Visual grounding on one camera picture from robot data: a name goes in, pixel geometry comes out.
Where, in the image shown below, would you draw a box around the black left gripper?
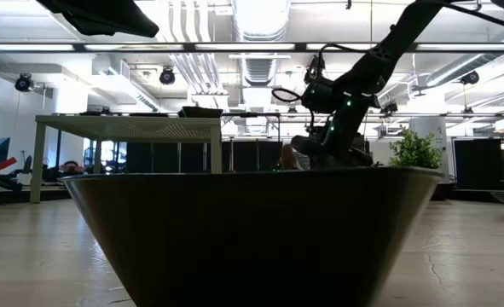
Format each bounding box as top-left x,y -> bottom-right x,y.
36,0 -> 161,39

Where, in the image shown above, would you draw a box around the black flared square plate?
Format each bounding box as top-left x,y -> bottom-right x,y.
61,165 -> 445,307
177,106 -> 225,119

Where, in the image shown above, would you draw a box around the person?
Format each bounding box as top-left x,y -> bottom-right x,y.
279,143 -> 299,171
42,159 -> 86,182

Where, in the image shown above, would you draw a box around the black ceiling spotlight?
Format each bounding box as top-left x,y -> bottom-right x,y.
305,55 -> 327,84
379,101 -> 400,116
158,66 -> 177,86
14,72 -> 35,93
459,70 -> 481,86

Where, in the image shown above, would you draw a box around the green plant in white pot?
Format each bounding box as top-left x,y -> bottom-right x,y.
388,129 -> 443,171

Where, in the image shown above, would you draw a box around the white round column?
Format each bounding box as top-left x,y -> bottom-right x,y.
408,117 -> 451,180

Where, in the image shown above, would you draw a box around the black partition panels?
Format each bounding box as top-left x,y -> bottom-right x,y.
453,138 -> 504,191
125,140 -> 285,174

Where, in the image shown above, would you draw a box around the green perforated metal shelf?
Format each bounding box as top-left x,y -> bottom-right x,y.
29,113 -> 223,205

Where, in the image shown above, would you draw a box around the black beam with light strips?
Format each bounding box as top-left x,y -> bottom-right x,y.
0,41 -> 504,54

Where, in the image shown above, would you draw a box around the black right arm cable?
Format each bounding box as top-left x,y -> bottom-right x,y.
271,42 -> 380,129

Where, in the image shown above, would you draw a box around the silver ventilation duct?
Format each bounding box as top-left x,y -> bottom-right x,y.
229,0 -> 292,86

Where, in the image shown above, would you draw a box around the black aluminium table frame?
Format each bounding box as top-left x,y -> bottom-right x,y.
0,185 -> 504,206

